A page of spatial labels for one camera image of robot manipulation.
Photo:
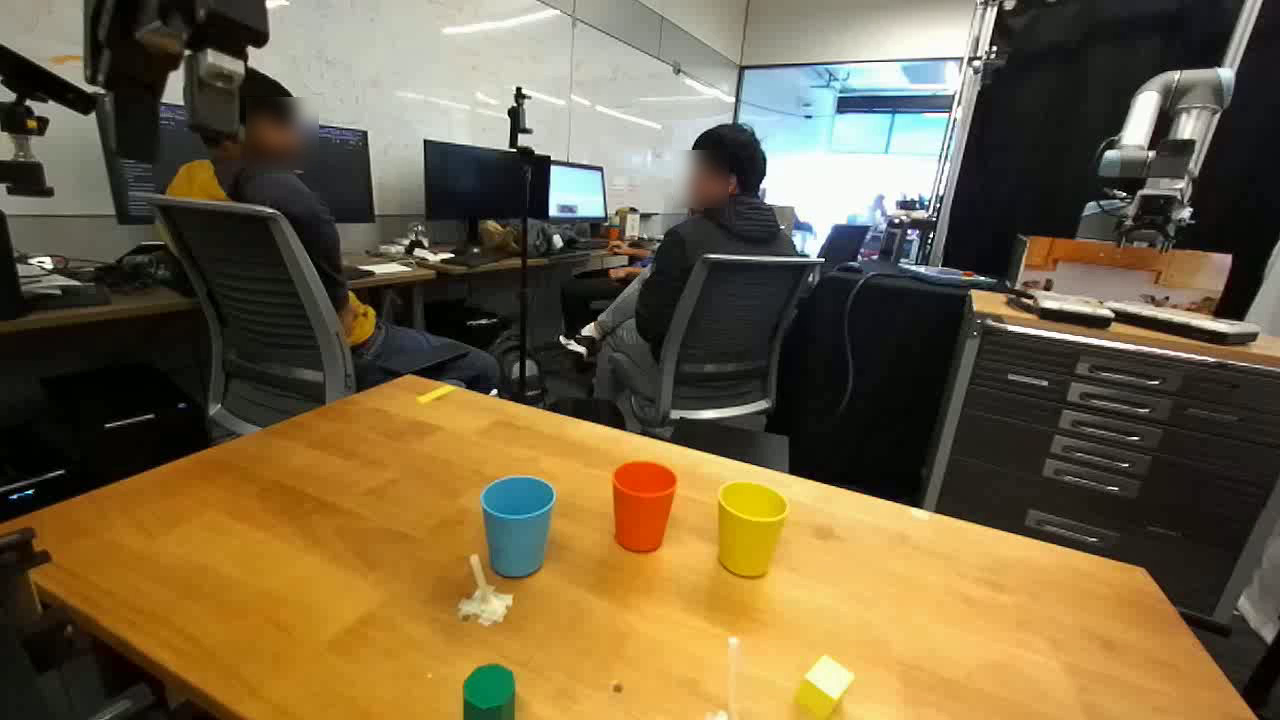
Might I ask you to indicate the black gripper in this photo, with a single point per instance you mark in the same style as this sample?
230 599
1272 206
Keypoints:
132 67

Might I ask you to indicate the black hanging curtain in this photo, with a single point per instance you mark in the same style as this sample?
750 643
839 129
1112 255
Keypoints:
1042 120

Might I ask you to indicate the grey drawer cabinet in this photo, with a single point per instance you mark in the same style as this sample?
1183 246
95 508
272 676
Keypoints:
1106 443

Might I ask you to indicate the silver background robot arm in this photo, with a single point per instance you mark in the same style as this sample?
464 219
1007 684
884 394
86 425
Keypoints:
1160 120

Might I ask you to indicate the wooden office desk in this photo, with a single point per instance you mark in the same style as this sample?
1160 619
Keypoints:
401 278

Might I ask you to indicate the orange plastic cup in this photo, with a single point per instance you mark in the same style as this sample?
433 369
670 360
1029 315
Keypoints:
644 513

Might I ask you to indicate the black tripod stand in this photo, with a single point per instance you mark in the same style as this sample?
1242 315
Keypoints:
520 264

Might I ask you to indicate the green cylinder block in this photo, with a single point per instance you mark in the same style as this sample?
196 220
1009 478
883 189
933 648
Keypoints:
491 695

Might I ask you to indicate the yellow plastic cup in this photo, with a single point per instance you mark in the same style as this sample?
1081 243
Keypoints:
750 540

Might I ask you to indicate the white plastic jack piece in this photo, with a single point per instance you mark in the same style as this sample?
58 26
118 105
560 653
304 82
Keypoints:
484 608

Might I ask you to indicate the blue plastic cup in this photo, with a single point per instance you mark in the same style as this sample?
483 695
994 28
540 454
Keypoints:
519 534

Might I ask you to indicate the wide dark computer monitor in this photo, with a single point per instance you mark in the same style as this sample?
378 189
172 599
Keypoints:
342 165

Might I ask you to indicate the black computer monitor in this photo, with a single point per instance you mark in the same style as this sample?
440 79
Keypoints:
483 182

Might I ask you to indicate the yellow tape strip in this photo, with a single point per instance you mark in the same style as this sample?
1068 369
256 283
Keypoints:
437 394

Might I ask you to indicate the black flat keyboard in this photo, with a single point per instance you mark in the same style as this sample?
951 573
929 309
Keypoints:
1066 309
1184 323

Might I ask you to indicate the person in yellow dark sweater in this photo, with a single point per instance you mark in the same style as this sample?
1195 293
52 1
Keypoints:
303 212

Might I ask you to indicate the grey mesh office chair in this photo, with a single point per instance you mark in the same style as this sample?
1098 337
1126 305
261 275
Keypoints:
732 333
255 315

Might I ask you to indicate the yellow cube block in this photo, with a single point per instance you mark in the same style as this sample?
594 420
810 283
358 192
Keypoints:
824 684

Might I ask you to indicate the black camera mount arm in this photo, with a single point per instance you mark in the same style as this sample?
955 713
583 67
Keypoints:
33 86

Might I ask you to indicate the person in black jacket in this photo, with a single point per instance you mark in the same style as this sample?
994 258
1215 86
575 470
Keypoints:
695 260

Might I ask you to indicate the orange cardboard box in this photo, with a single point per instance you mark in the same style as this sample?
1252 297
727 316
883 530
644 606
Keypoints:
1120 264

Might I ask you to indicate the small lit computer monitor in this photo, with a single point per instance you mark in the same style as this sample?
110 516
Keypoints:
579 189

